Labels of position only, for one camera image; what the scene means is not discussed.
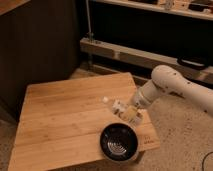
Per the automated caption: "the black handle loop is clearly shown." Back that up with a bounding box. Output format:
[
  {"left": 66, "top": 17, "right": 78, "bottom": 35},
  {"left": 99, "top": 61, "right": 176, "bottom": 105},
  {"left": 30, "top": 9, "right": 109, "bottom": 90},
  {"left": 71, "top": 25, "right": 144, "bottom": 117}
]
[{"left": 177, "top": 57, "right": 209, "bottom": 70}]

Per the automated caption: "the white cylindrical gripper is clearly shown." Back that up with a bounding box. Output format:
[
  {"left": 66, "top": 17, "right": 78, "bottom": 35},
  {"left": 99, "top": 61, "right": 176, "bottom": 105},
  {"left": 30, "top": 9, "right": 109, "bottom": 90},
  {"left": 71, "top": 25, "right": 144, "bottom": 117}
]
[{"left": 123, "top": 83, "right": 157, "bottom": 126}]

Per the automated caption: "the grey metal rail beam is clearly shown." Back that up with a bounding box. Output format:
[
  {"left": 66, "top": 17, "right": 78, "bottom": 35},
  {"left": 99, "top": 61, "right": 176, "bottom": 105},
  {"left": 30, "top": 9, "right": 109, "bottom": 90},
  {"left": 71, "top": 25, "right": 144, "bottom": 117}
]
[{"left": 80, "top": 38, "right": 213, "bottom": 84}]

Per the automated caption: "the black cable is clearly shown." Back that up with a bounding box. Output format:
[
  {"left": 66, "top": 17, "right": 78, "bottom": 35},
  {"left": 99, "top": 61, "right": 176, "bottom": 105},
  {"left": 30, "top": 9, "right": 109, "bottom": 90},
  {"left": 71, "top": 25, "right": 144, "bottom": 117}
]
[{"left": 200, "top": 150, "right": 213, "bottom": 171}]

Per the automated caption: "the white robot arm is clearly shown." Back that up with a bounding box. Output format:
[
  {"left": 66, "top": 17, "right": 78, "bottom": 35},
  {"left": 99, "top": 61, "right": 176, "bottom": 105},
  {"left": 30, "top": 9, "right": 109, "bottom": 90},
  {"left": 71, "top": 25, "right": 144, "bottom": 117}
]
[{"left": 124, "top": 65, "right": 213, "bottom": 126}]

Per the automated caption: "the wooden shelf with items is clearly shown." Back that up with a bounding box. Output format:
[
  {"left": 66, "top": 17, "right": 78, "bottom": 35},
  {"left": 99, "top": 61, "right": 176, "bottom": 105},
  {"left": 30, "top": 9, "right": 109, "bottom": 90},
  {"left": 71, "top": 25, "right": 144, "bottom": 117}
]
[{"left": 91, "top": 0, "right": 213, "bottom": 21}]

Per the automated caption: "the vertical metal pole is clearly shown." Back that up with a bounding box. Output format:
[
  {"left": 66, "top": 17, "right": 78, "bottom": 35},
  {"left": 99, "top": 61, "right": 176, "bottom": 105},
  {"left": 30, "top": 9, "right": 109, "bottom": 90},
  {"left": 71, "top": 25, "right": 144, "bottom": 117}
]
[{"left": 85, "top": 0, "right": 93, "bottom": 70}]

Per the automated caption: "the wooden table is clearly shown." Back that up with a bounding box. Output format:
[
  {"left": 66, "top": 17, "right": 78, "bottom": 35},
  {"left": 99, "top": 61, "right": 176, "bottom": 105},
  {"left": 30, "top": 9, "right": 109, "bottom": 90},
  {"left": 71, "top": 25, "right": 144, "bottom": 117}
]
[{"left": 7, "top": 72, "right": 161, "bottom": 171}]

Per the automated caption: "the black ceramic bowl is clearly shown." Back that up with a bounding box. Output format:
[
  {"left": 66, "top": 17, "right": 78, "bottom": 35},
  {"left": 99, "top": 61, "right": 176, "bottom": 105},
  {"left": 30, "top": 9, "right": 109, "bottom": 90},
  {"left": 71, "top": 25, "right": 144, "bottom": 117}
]
[{"left": 99, "top": 123, "right": 138, "bottom": 162}]

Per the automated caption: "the small clear labelled bottle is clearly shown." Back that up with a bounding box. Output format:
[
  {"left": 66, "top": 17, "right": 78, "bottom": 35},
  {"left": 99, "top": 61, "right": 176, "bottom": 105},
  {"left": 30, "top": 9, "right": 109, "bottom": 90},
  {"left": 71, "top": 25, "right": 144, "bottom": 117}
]
[{"left": 102, "top": 97, "right": 129, "bottom": 121}]

